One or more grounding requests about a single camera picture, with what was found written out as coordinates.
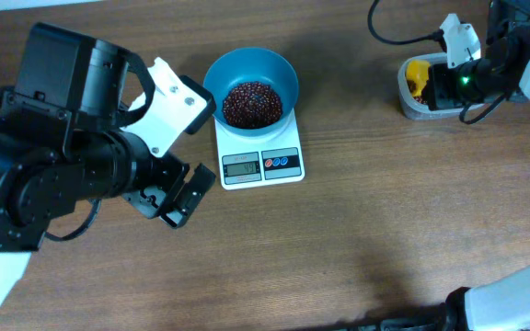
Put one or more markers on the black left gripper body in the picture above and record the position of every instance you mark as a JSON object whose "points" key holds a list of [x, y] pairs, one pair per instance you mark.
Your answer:
{"points": [[171, 187]]}

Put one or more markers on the yellow plastic measuring scoop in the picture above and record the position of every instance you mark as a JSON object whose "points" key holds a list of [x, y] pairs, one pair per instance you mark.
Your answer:
{"points": [[418, 71]]}

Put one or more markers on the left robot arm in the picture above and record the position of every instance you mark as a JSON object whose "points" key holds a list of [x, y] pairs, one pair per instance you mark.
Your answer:
{"points": [[89, 120]]}

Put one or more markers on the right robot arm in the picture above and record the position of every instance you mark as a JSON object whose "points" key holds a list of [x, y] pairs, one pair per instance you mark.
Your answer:
{"points": [[503, 304]]}

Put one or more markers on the white digital kitchen scale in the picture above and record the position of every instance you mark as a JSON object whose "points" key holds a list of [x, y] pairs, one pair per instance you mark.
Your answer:
{"points": [[258, 158]]}

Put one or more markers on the red beans in bowl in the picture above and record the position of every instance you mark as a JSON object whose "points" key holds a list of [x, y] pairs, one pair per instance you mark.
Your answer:
{"points": [[252, 105]]}

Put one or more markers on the blue plastic bowl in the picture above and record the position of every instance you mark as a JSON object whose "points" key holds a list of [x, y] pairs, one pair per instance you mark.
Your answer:
{"points": [[249, 65]]}

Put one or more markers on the red beans pile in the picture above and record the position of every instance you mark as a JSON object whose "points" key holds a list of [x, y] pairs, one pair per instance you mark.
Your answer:
{"points": [[416, 92]]}

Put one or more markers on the clear plastic bean container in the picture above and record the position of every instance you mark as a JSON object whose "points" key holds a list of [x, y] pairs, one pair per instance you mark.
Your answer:
{"points": [[412, 108]]}

